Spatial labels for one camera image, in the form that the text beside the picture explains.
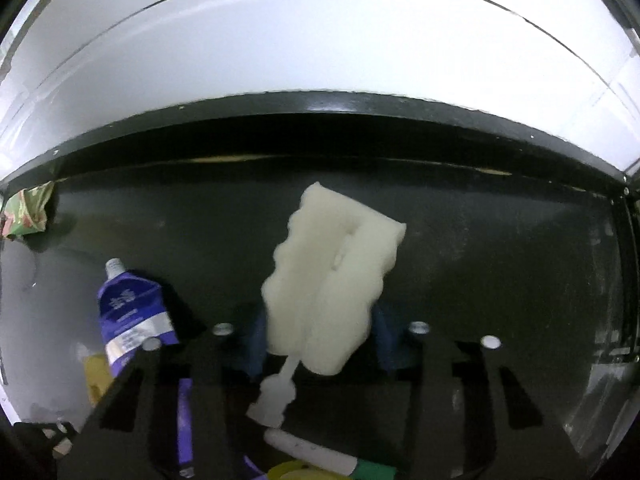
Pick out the white foam sponge brush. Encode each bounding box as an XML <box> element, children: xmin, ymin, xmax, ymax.
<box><xmin>245</xmin><ymin>181</ymin><xmax>408</xmax><ymax>428</ymax></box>

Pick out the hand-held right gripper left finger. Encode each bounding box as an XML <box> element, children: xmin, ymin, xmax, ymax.
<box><xmin>57</xmin><ymin>306</ymin><xmax>273</xmax><ymax>480</ymax></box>

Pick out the yellow sponge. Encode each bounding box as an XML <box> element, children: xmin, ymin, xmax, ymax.
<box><xmin>82</xmin><ymin>352</ymin><xmax>114</xmax><ymax>406</ymax></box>

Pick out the yellow tape roll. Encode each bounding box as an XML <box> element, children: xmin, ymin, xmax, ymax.
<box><xmin>265</xmin><ymin>462</ymin><xmax>331</xmax><ymax>480</ymax></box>

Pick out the grey black plastic tool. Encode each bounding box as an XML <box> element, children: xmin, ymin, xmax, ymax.
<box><xmin>10</xmin><ymin>420</ymin><xmax>81</xmax><ymax>461</ymax></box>

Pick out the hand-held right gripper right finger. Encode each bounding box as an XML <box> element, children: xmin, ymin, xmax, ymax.
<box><xmin>370</xmin><ymin>309</ymin><xmax>567</xmax><ymax>480</ymax></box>

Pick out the purple squeeze tube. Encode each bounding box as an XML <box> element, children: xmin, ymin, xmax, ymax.
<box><xmin>97</xmin><ymin>258</ymin><xmax>181</xmax><ymax>378</ymax></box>

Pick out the white green marker pen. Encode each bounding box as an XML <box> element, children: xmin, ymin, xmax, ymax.
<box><xmin>264</xmin><ymin>427</ymin><xmax>398</xmax><ymax>480</ymax></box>

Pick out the green pink snack bag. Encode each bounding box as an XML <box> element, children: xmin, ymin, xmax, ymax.
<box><xmin>0</xmin><ymin>180</ymin><xmax>56</xmax><ymax>240</ymax></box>

